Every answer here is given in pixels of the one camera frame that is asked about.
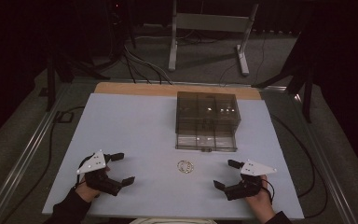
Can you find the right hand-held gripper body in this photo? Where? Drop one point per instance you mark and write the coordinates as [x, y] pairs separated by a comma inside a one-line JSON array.
[[254, 168]]

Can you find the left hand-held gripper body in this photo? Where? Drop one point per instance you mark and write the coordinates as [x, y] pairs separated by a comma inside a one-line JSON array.
[[94, 163]]

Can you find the transparent drawer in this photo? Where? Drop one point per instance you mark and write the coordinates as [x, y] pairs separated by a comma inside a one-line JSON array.
[[205, 141]]

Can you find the smoky transparent drawer box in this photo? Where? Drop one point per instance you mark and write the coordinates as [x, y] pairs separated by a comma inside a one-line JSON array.
[[207, 109]]

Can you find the person's left hand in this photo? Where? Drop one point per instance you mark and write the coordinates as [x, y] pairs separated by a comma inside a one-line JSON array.
[[87, 193]]

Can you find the person's right hand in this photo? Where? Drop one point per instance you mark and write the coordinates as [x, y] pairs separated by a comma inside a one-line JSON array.
[[262, 205]]

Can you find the white table mat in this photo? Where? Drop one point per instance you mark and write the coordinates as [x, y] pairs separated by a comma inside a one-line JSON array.
[[136, 140]]

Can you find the black floor socket plate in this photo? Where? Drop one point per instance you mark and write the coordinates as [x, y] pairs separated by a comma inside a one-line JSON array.
[[64, 117]]

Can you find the wooden table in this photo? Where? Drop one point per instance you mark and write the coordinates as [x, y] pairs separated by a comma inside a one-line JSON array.
[[143, 89]]

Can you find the black stand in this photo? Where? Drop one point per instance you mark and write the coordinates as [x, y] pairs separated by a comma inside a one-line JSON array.
[[301, 71], [56, 71]]

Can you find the white metal stand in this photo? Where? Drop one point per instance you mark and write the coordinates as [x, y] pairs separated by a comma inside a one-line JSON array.
[[211, 22]]

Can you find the aluminium rail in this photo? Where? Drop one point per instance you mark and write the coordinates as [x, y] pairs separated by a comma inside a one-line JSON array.
[[323, 161], [28, 152]]

